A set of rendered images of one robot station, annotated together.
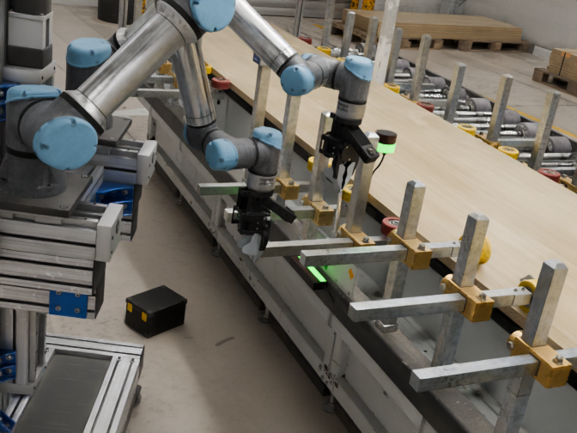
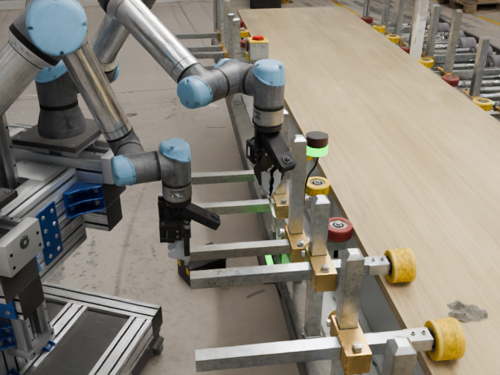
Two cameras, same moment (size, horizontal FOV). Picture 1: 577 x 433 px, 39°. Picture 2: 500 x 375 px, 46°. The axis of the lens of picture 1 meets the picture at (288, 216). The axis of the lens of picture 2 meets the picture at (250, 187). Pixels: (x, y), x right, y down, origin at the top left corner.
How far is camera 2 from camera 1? 0.94 m
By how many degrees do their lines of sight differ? 19
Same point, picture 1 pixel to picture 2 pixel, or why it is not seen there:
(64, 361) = (92, 318)
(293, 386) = not seen: hidden behind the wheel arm
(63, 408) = (73, 365)
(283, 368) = not seen: hidden behind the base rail
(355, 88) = (263, 94)
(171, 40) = (18, 68)
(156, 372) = (187, 321)
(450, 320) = (335, 361)
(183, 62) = (78, 81)
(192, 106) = (100, 121)
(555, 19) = not seen: outside the picture
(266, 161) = (171, 174)
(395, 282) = (311, 297)
